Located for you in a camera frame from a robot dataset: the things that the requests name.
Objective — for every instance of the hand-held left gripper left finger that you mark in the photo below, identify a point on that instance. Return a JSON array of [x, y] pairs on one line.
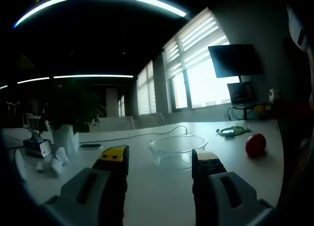
[[81, 199]]

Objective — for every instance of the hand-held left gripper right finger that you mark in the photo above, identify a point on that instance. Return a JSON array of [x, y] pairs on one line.
[[220, 201]]

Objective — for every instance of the red apple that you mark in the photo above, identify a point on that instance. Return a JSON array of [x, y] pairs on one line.
[[255, 145]]

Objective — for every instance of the green container lid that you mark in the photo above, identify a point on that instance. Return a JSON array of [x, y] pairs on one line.
[[225, 132]]

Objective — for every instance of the glass food storage container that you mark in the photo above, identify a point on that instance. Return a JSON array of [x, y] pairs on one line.
[[162, 159]]

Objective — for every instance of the white tabletop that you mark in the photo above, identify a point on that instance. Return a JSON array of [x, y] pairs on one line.
[[159, 199]]

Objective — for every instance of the white crumpled cloth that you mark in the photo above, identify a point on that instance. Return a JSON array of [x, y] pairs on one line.
[[59, 162]]

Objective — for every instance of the dark remote control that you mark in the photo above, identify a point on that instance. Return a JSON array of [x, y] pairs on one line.
[[90, 146]]

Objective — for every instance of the tissue box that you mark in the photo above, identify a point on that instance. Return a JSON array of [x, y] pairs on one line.
[[36, 147]]

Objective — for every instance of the white chair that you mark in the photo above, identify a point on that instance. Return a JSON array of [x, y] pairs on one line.
[[116, 124], [149, 120]]

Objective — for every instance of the green potted plant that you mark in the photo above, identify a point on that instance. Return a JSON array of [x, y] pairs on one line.
[[71, 105]]

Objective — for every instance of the person's jacket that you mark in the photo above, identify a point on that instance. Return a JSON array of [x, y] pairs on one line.
[[306, 162]]

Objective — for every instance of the open laptop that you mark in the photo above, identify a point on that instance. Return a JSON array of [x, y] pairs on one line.
[[241, 93]]

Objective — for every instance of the large window with blinds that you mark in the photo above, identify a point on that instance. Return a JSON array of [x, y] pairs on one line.
[[203, 88]]

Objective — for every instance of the small white device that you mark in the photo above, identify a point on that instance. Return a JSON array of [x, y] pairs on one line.
[[273, 95]]

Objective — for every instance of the narrow window with blinds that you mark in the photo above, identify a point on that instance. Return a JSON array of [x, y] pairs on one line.
[[146, 93]]

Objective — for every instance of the black monitor screen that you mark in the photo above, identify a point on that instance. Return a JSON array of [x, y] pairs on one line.
[[233, 61]]

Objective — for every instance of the white worn chest device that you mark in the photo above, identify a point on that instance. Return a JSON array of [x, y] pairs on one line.
[[295, 24]]

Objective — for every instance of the long ceiling light strip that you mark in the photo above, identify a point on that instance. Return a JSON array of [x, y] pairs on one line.
[[159, 4]]

